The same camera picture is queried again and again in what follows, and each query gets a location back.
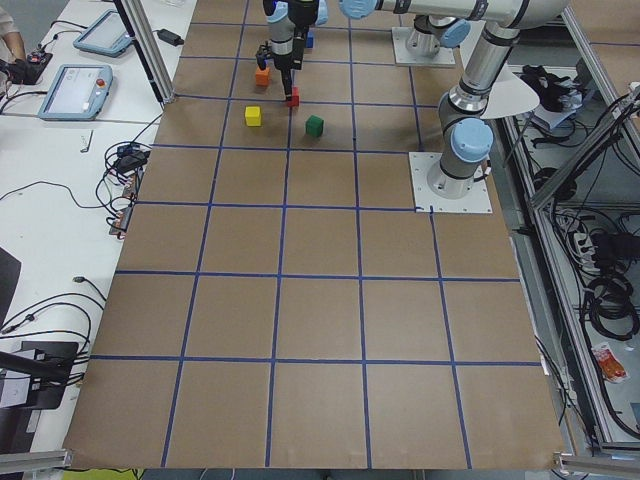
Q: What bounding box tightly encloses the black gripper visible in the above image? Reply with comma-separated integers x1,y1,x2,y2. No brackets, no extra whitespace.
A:
255,37,303,100

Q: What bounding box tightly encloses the red wooden block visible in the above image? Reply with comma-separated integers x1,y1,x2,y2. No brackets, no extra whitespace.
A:
286,86,300,108

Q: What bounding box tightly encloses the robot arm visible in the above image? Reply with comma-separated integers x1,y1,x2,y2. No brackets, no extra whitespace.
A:
339,1,568,200
256,1,470,106

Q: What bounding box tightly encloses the orange wooden block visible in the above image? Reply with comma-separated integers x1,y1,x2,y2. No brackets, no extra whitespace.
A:
254,67,271,87

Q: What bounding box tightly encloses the yellow wooden block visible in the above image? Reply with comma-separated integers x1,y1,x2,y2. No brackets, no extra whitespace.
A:
244,105,262,127

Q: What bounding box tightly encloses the green wooden block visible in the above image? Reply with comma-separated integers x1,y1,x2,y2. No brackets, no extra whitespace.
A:
305,115,324,138

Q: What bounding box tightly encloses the black power adapter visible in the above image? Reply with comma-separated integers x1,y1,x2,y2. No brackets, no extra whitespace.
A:
156,29,184,46

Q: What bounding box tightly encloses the far teach pendant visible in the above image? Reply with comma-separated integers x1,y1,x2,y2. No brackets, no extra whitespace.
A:
73,10,132,58

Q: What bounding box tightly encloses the teach pendant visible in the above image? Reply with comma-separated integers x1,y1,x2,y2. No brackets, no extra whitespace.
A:
38,64,113,121
73,10,132,58

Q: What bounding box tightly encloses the near teach pendant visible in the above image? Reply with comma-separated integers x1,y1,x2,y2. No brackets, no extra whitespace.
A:
38,64,113,121

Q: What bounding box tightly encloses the red snack packet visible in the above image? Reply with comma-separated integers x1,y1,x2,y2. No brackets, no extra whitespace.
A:
591,342,628,383

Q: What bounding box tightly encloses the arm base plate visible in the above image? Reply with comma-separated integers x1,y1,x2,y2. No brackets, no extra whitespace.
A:
409,152,493,214
391,27,456,68

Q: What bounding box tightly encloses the aluminium frame post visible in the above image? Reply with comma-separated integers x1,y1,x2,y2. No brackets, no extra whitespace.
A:
113,0,175,105

